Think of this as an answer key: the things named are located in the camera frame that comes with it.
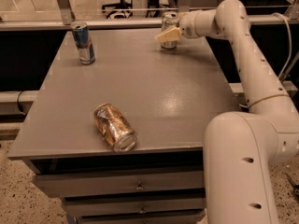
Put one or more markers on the grey drawer cabinet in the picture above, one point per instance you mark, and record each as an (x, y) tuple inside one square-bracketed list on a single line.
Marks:
[(168, 98)]

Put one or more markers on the blue silver energy drink can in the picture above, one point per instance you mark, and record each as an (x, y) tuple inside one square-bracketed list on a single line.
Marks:
[(83, 42)]

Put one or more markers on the grey metal railing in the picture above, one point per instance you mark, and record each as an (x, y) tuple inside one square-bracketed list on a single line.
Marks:
[(21, 15)]

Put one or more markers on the orange soda can lying down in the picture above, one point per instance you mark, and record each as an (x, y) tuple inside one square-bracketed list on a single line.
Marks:
[(115, 128)]

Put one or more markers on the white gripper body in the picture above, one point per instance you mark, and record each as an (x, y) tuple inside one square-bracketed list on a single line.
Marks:
[(188, 25)]

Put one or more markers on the silver green 7up can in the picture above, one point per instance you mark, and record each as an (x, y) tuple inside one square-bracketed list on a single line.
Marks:
[(170, 23)]

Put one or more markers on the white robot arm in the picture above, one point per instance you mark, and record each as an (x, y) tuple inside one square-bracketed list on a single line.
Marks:
[(239, 147)]

